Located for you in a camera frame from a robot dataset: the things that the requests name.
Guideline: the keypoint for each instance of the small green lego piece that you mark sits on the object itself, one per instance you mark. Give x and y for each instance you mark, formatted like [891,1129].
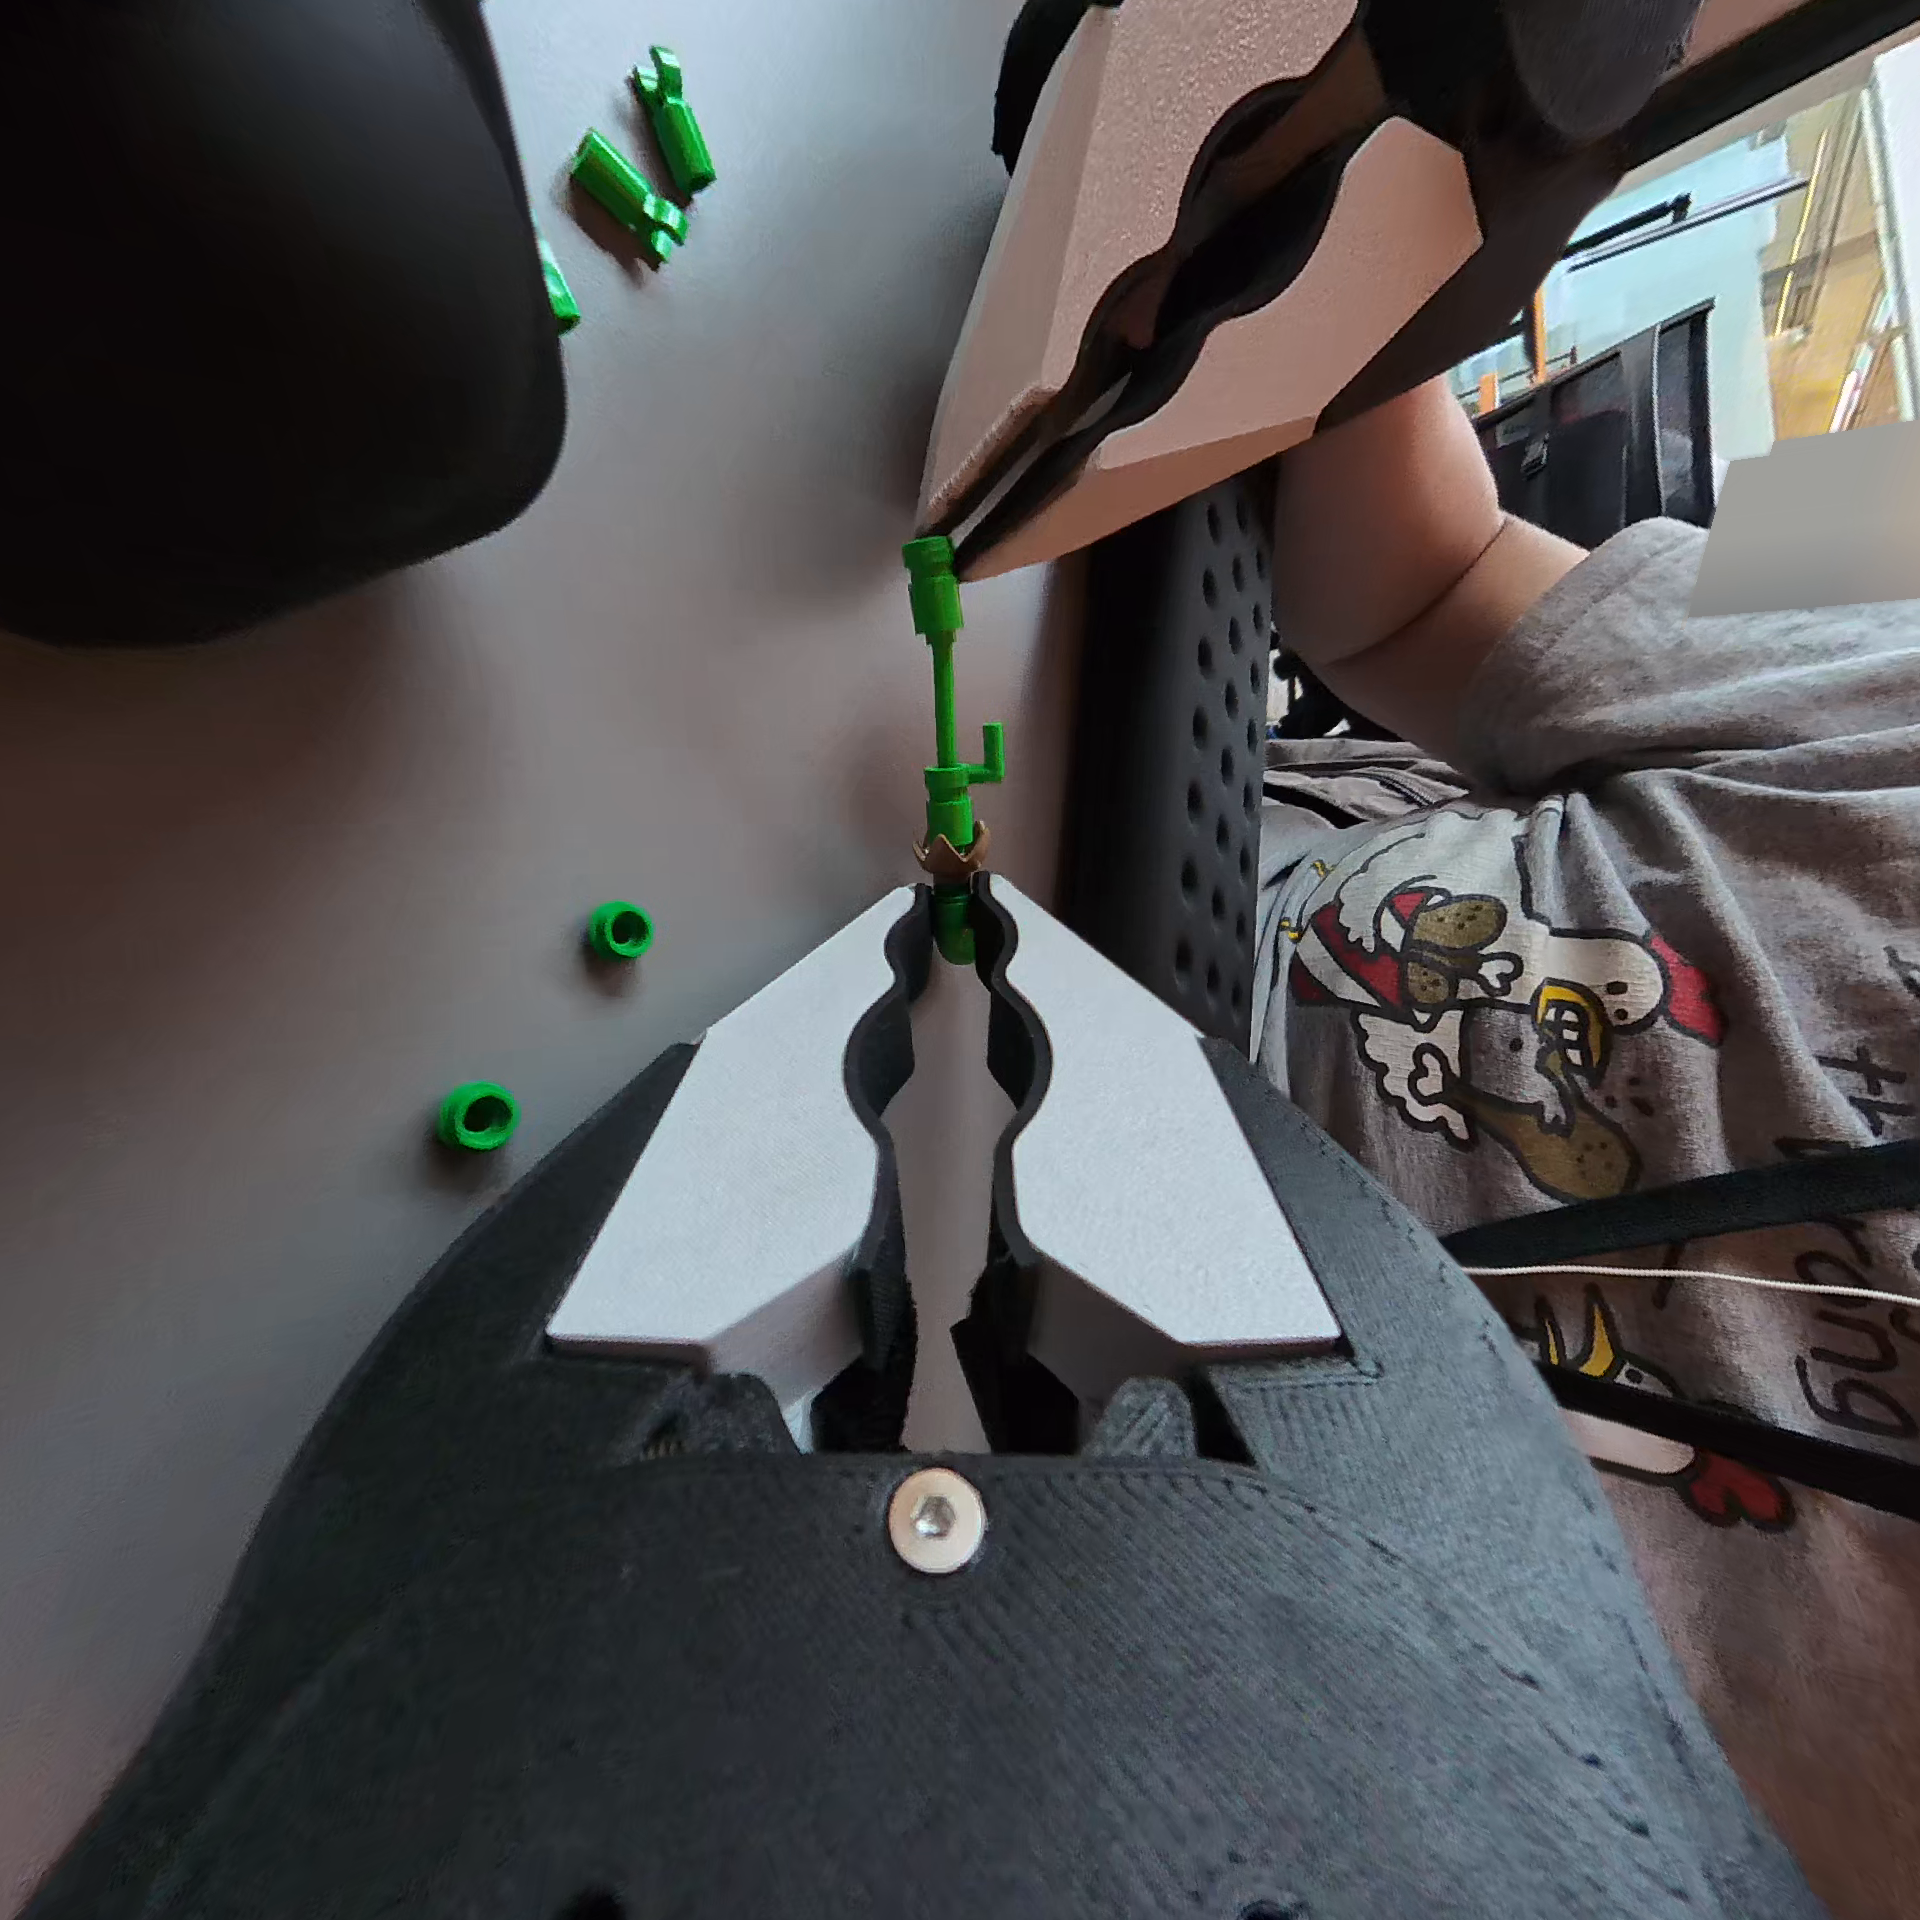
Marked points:
[559,283]

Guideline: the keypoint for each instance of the person's right forearm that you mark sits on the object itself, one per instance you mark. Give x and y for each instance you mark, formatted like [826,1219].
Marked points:
[1394,523]

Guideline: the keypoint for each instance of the green round lego stud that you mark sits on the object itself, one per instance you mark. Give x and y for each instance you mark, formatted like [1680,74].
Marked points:
[618,930]
[476,1118]

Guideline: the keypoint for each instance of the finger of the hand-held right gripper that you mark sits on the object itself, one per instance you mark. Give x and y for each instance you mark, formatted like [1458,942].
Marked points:
[1080,254]
[1290,345]

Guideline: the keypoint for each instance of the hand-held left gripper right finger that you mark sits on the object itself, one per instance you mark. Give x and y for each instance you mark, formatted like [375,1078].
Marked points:
[1170,1184]

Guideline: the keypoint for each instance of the perforated dark metal panel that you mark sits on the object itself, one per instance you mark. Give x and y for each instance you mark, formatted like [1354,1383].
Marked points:
[1170,779]

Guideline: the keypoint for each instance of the green lego cylinder piece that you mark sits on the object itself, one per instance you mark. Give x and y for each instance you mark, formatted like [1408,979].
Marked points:
[933,592]

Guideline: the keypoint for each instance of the black mesh chair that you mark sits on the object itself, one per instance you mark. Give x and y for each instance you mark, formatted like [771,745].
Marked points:
[1605,422]

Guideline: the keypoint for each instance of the person in grey t-shirt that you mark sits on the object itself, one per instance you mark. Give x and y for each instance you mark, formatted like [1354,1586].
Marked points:
[1621,840]

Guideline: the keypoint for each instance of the black rounded object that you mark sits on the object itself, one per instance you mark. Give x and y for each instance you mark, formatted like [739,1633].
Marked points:
[253,301]

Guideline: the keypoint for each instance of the green lego stem assembly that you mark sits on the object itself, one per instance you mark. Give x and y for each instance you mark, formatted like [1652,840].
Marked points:
[948,786]

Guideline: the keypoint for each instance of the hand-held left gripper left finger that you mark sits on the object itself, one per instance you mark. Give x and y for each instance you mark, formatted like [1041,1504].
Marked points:
[735,1184]

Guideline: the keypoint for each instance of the green lego clip piece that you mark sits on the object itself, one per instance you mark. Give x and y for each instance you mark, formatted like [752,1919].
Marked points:
[621,187]
[673,120]

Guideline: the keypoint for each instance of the person's beige shorts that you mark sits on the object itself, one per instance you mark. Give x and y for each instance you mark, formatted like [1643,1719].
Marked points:
[1756,1723]

